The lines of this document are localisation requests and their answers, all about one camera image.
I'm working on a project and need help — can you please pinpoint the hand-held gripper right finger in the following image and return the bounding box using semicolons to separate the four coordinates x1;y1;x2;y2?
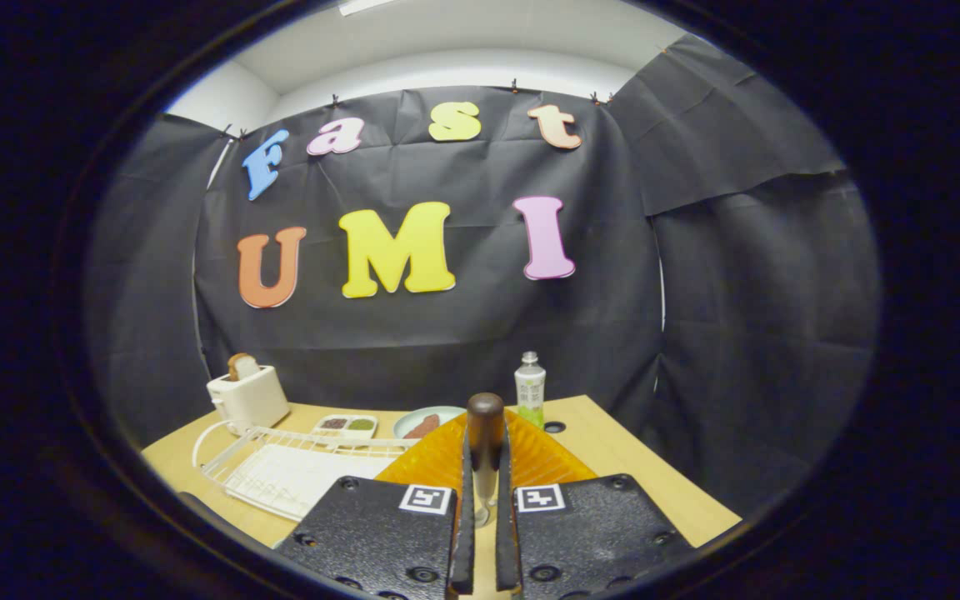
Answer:
494;408;694;598

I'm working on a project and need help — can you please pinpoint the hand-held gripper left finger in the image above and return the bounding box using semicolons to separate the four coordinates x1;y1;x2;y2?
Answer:
276;408;478;598

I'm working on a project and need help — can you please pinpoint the white wire dish rack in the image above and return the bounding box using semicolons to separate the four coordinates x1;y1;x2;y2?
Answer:
199;425;421;522

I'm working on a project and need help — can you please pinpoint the wooden handled spoon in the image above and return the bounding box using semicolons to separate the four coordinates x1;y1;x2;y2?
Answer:
467;392;505;528

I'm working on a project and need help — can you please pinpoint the small plate with meat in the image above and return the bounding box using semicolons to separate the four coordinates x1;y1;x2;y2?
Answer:
392;406;468;440

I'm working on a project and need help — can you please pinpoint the white compartment tray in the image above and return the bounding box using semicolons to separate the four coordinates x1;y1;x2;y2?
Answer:
312;413;379;442

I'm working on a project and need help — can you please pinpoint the green drink bottle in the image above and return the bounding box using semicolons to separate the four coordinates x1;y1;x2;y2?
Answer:
514;351;548;429

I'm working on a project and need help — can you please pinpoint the white toaster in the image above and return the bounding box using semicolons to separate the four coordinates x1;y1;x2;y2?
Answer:
207;365;291;437

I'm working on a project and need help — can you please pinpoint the black backdrop cloth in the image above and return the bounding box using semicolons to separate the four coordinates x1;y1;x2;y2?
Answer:
84;33;881;518

